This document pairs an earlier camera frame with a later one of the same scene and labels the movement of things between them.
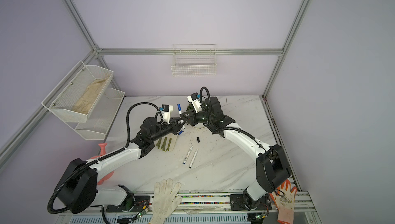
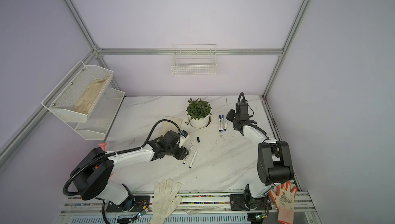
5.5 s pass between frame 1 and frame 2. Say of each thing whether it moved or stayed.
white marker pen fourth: stayed
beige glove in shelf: stayed
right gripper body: moved
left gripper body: moved
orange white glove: stayed
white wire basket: stayed
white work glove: stayed
